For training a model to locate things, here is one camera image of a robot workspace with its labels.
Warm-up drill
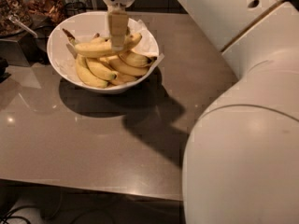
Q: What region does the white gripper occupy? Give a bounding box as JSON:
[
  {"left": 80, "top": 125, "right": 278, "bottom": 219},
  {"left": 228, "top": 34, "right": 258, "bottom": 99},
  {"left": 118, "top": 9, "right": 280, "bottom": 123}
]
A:
[{"left": 103, "top": 0, "right": 135, "bottom": 50}]

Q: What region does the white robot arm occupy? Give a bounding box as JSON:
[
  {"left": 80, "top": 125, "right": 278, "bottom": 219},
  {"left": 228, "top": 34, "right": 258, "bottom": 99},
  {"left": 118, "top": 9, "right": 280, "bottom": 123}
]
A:
[{"left": 178, "top": 0, "right": 299, "bottom": 224}]

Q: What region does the right short yellow banana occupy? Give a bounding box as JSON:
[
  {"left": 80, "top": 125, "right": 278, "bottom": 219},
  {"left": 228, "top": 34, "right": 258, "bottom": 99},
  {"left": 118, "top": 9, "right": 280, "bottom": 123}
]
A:
[{"left": 119, "top": 50, "right": 156, "bottom": 67}]

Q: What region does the long lower yellow banana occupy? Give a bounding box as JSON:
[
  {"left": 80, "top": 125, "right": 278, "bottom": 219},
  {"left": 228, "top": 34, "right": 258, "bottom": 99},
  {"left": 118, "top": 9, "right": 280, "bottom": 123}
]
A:
[{"left": 107, "top": 55, "right": 149, "bottom": 77}]

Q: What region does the left curved yellow banana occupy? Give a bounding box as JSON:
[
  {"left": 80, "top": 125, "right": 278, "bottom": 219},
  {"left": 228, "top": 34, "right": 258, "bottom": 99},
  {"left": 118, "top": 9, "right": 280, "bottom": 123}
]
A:
[{"left": 76, "top": 54, "right": 108, "bottom": 89}]

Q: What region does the white ceramic bowl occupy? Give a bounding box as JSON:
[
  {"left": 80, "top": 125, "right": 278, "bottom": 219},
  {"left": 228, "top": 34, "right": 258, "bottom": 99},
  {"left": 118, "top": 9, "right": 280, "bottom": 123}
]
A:
[{"left": 47, "top": 11, "right": 164, "bottom": 94}]

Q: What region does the glass jar with snacks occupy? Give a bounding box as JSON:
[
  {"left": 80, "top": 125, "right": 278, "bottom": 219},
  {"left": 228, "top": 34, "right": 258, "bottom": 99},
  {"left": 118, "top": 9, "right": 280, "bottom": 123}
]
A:
[{"left": 0, "top": 0, "right": 33, "bottom": 37}]

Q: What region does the metal scoop handle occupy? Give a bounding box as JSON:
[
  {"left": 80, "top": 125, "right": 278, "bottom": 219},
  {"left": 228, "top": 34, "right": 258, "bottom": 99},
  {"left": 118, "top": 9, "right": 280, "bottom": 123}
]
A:
[{"left": 8, "top": 15, "right": 38, "bottom": 38}]

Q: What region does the black floor cable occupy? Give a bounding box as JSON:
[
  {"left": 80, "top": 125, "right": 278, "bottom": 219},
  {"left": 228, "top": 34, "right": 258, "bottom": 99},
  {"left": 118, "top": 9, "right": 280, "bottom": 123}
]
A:
[{"left": 0, "top": 206, "right": 32, "bottom": 224}]

